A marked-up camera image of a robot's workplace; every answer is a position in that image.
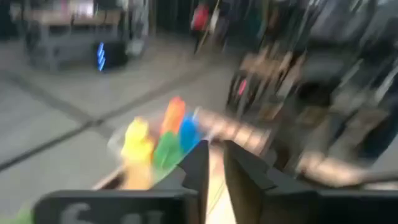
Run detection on computer tower three blue fans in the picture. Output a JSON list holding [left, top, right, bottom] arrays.
[[92, 40, 129, 73]]

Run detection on blue squeeze bottle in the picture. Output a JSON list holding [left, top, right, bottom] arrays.
[[178, 113, 203, 153]]

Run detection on clear rectangular plastic bin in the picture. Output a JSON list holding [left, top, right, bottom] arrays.
[[107, 104, 215, 189]]

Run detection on wooden top desk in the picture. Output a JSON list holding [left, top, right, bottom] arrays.
[[23, 9, 122, 71]]

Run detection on red box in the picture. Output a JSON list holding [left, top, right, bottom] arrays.
[[191, 3, 210, 32]]

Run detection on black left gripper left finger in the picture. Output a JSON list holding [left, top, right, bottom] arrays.
[[32, 139, 210, 224]]

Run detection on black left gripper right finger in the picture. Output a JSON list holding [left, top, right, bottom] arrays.
[[223, 139, 398, 224]]

